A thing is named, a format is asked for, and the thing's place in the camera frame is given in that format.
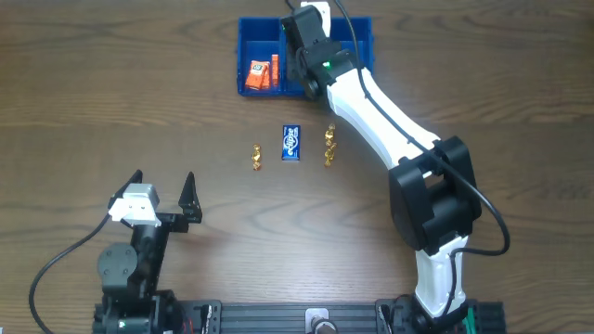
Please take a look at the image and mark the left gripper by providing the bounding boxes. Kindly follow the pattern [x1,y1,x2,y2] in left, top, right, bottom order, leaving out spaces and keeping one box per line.
[107,168,203,235]

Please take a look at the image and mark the blue candy pack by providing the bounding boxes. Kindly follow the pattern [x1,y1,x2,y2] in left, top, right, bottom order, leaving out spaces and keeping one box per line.
[280,124,302,162]

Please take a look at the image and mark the blue tray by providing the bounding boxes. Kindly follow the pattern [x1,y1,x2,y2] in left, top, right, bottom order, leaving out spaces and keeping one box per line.
[237,16,375,98]

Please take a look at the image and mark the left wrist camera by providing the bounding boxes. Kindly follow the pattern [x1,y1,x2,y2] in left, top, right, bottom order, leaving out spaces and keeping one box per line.
[108,182,161,228]

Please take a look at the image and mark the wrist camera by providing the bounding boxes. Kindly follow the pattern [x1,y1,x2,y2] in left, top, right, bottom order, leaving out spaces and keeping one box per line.
[108,182,161,228]
[299,0,332,38]

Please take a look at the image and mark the mounting rail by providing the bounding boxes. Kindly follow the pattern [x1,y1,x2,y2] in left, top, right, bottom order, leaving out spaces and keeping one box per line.
[92,299,507,334]

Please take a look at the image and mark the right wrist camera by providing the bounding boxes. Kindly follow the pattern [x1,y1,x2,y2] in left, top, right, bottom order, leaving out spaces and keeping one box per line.
[299,0,332,38]

